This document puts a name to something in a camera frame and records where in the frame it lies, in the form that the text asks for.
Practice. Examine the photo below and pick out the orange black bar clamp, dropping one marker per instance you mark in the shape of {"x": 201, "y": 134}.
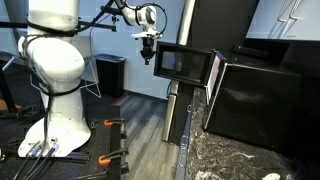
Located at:
{"x": 104, "y": 161}
{"x": 108, "y": 123}

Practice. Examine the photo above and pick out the small white object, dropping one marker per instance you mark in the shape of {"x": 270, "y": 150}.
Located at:
{"x": 270, "y": 176}

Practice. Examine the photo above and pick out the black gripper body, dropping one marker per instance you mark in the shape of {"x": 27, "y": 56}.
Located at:
{"x": 147, "y": 45}

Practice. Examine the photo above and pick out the black stereo camera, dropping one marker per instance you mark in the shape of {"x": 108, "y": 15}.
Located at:
{"x": 111, "y": 11}

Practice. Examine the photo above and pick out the black refrigerator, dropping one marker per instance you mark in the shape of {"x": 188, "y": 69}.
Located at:
{"x": 233, "y": 23}

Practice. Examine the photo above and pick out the black camera boom bar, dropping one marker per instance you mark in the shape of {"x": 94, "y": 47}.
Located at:
{"x": 100, "y": 26}

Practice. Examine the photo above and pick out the white upper cabinet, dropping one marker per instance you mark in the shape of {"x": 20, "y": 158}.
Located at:
{"x": 263, "y": 20}

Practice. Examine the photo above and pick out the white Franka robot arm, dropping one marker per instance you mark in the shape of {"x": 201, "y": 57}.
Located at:
{"x": 53, "y": 66}

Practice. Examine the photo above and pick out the black stand pole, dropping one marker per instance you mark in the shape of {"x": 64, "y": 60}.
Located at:
{"x": 8, "y": 96}

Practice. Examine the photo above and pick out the black microwave door with window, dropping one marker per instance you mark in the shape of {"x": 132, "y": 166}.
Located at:
{"x": 186, "y": 63}

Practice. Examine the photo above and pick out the black power strip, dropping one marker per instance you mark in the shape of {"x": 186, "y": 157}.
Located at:
{"x": 248, "y": 51}

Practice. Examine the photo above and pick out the white lower cabinets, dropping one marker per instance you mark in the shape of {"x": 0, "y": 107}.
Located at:
{"x": 184, "y": 146}

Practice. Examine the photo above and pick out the black trash bin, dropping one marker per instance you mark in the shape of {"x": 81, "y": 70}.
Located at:
{"x": 110, "y": 76}

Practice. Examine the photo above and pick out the black stainless microwave body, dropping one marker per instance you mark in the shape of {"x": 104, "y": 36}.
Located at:
{"x": 260, "y": 100}

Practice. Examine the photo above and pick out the black perforated robot table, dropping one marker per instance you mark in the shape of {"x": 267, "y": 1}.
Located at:
{"x": 100, "y": 143}

